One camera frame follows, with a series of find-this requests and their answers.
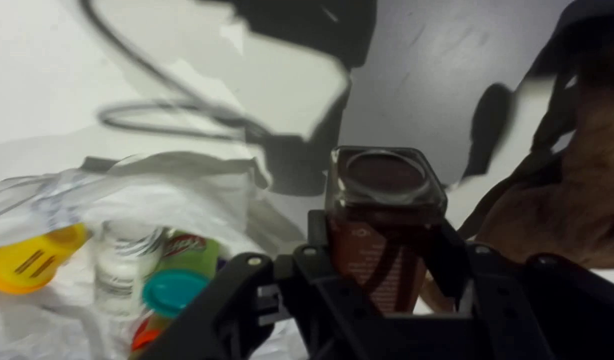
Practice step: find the yellow play dough tub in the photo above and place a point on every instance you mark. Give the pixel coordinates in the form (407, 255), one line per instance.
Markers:
(31, 265)

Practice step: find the white pill bottle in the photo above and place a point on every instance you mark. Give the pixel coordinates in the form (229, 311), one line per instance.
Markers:
(122, 256)

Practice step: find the yellow tub with orange lid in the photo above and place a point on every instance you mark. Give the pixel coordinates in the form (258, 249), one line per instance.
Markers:
(146, 333)

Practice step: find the teal lidded tub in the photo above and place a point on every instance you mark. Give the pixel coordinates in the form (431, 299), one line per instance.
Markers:
(184, 269)

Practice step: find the clear plastic bag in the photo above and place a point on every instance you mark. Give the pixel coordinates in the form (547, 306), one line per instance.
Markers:
(124, 211)

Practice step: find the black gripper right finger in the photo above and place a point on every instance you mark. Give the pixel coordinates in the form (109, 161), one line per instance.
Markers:
(547, 308)

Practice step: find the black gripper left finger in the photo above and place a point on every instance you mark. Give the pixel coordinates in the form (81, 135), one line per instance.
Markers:
(236, 313)

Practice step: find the brown plush moose toy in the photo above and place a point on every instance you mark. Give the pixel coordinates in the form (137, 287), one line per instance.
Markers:
(560, 197)

